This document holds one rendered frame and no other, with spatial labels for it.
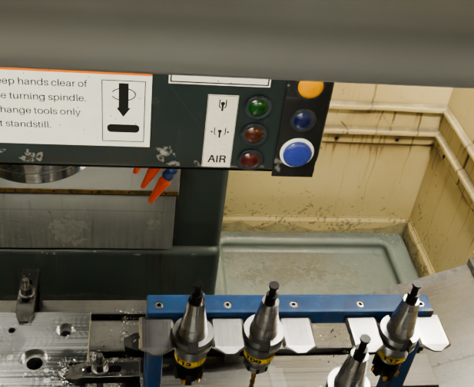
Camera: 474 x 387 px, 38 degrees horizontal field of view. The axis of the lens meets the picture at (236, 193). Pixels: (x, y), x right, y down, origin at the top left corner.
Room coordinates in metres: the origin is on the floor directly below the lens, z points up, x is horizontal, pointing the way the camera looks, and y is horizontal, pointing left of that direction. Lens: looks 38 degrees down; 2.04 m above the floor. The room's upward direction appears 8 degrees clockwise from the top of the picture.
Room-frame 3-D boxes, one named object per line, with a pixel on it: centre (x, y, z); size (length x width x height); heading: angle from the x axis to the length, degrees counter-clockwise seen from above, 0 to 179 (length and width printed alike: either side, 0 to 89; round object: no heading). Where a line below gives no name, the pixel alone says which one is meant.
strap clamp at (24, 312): (0.93, 0.38, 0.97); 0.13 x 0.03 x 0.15; 11
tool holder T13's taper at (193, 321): (0.70, 0.04, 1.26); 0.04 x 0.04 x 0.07
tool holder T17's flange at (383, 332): (0.76, -0.29, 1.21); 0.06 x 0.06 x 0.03
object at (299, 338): (0.73, -0.13, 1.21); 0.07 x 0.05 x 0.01; 11
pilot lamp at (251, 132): (0.59, -0.01, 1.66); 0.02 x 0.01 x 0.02; 101
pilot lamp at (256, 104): (0.59, -0.01, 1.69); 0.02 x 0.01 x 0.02; 101
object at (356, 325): (0.75, -0.23, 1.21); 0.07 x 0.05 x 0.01; 11
